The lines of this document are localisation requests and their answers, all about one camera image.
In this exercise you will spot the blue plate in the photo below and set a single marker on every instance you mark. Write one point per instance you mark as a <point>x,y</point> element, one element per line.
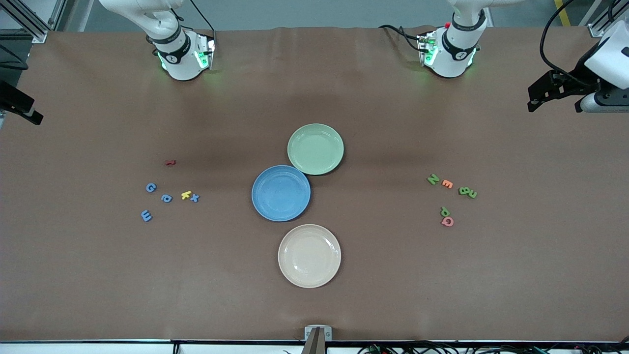
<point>280,194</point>

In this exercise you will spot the pink foam letter Q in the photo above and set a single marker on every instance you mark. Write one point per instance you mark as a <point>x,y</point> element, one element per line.
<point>443,221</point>

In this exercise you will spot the orange foam letter E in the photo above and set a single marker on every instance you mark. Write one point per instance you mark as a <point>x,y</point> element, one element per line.
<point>447,184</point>

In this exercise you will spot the grey metal bracket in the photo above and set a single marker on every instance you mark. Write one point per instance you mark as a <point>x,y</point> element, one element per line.
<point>309,334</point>

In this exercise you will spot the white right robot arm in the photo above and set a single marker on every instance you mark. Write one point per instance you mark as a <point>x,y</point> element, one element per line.
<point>182,54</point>

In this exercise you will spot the green foam letter B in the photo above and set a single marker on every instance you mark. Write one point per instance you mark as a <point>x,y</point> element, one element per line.
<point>464,191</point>

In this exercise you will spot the green plate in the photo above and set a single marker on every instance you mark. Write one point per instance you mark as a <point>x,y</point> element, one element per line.
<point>314,147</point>

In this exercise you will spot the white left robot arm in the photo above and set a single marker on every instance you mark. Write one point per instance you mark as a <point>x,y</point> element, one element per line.
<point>454,49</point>

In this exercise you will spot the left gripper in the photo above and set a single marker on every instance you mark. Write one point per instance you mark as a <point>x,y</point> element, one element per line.
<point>578,81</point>

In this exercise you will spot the brown table cover mat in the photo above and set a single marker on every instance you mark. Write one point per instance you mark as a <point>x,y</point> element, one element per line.
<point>147,285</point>

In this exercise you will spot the green foam letter p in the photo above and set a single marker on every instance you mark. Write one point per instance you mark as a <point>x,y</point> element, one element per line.
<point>442,209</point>

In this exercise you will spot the blue foam letter p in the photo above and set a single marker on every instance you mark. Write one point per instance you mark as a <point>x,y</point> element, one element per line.
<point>164,196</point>

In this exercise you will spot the beige plate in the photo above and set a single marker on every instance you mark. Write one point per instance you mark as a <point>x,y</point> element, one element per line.
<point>309,255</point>

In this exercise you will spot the blue foam letter G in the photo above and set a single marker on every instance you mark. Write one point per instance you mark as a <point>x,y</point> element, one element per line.
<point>151,191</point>

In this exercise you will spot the aluminium frame profile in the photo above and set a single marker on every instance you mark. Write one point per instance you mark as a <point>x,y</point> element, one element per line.
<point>37,33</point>
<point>595,30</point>

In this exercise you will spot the beige camera post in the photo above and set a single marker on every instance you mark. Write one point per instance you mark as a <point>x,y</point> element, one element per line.
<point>314,346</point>

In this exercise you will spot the blue foam letter E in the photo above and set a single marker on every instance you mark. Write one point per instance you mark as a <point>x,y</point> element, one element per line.
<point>146,216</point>

